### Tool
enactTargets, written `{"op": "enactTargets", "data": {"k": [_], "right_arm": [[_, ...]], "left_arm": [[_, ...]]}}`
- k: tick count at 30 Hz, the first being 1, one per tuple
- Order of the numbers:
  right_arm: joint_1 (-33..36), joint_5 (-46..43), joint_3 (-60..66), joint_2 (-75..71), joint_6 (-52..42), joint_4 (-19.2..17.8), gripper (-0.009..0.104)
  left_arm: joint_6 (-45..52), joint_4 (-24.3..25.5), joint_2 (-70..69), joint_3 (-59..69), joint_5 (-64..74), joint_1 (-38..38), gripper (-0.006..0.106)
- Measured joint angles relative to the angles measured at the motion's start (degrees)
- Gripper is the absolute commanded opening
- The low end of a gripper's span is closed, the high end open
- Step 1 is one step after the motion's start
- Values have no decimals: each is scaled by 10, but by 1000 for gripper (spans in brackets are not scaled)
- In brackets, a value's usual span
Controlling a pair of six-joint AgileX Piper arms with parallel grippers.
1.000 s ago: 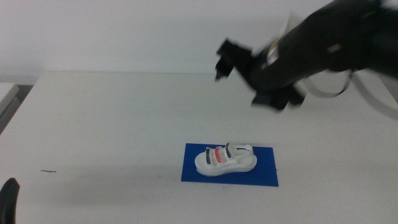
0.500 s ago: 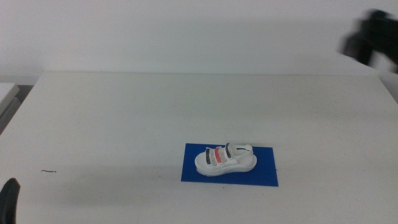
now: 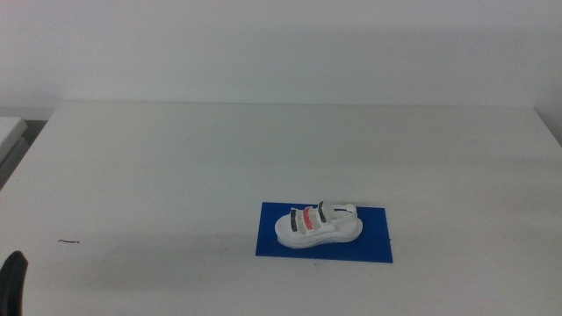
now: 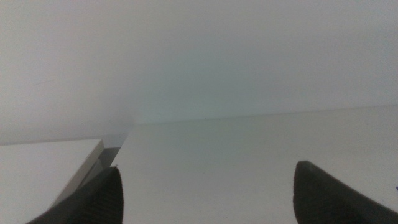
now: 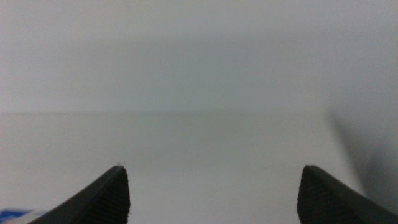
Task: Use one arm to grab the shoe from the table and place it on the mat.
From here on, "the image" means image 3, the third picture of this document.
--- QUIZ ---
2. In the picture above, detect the blue rectangular mat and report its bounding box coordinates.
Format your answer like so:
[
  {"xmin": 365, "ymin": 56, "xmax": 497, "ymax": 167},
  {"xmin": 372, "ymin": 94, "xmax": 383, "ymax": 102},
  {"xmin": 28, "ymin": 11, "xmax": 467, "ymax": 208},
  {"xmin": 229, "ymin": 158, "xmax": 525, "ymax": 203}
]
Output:
[{"xmin": 255, "ymin": 201, "xmax": 394, "ymax": 264}]

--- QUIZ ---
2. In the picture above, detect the white sandal with coloured straps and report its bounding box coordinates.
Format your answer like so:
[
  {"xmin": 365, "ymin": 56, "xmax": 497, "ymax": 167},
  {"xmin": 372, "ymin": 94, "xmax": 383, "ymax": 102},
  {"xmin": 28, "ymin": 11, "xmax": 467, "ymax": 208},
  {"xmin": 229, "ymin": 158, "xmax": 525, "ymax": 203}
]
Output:
[{"xmin": 274, "ymin": 200, "xmax": 364, "ymax": 250}]

